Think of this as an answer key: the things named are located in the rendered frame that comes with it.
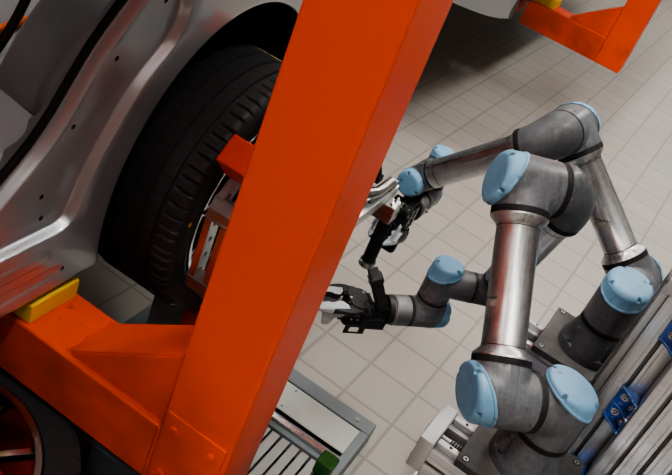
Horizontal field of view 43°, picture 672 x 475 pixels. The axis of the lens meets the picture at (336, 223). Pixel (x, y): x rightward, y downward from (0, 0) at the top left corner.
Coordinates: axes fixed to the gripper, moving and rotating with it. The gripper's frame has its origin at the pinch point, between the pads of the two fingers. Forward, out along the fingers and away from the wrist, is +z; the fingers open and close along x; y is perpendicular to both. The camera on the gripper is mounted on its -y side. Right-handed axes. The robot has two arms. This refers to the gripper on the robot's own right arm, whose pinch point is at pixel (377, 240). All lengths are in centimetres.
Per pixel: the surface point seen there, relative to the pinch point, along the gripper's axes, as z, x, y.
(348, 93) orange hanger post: 76, 6, 68
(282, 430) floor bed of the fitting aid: 1, -2, -76
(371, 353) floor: -61, 1, -83
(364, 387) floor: -44, 7, -83
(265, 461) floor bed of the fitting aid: 14, 1, -77
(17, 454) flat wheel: 87, -29, -35
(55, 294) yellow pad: 68, -42, -10
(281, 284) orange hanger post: 76, 7, 32
